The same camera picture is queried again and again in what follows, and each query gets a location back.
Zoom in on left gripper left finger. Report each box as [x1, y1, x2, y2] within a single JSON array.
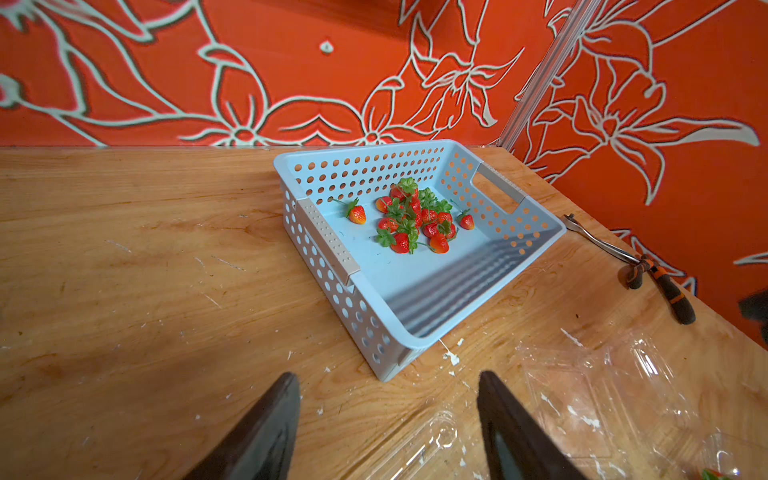
[[185, 372, 300, 479]]

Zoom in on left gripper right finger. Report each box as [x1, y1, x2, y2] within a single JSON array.
[[477, 371, 586, 480]]

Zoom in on clear clamshell container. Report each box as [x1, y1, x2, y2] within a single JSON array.
[[519, 331, 767, 479], [342, 410, 488, 479]]

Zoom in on pile of strawberries in basket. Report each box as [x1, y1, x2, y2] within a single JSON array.
[[374, 177, 475, 254]]

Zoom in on blue perforated plastic basket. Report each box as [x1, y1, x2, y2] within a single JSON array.
[[274, 140, 565, 382]]

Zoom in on lone strawberry in basket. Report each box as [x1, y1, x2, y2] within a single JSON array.
[[345, 198, 367, 225]]

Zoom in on orange handled pliers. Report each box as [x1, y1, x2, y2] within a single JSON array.
[[561, 214, 696, 325]]

